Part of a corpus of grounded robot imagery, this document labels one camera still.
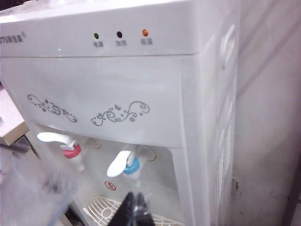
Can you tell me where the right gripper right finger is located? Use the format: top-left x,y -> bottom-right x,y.
135,192 -> 155,226

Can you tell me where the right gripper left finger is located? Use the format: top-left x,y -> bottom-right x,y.
110,192 -> 137,226

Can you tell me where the clear textured plastic mug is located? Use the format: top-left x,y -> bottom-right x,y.
0,141 -> 79,226

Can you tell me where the white dispenser drip tray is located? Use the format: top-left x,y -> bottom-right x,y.
82,195 -> 185,226

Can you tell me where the blue-collared cold water tap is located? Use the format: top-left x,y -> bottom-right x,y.
106,145 -> 156,182

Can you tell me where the red-collared hot water tap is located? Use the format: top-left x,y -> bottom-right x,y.
37,131 -> 87,171

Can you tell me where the white water dispenser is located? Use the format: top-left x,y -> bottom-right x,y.
0,0 -> 242,226

